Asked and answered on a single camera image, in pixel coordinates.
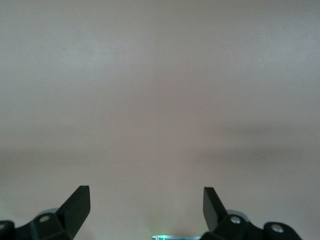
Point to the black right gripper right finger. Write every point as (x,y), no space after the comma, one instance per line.
(215,212)

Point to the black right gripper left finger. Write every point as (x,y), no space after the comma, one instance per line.
(75,210)

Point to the brown table cover sheet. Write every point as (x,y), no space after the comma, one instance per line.
(160,100)

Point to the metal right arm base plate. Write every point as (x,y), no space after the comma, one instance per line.
(175,237)

